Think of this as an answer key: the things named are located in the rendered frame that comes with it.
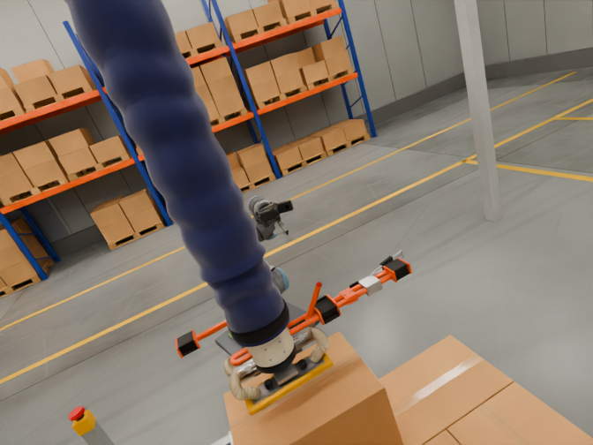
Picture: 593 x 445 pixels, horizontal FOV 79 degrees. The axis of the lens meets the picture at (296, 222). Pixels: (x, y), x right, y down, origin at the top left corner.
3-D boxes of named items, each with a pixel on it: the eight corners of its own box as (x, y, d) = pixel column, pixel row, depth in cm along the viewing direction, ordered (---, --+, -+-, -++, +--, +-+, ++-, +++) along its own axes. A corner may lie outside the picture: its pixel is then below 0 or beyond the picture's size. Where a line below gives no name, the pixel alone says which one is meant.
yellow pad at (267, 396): (251, 417, 124) (245, 406, 122) (243, 396, 133) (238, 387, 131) (334, 365, 132) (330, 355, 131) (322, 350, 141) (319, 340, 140)
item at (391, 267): (395, 282, 147) (393, 272, 145) (385, 275, 154) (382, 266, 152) (412, 273, 149) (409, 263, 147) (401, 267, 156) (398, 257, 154)
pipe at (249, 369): (245, 405, 125) (239, 394, 122) (230, 362, 147) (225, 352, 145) (329, 355, 133) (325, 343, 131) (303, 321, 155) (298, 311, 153)
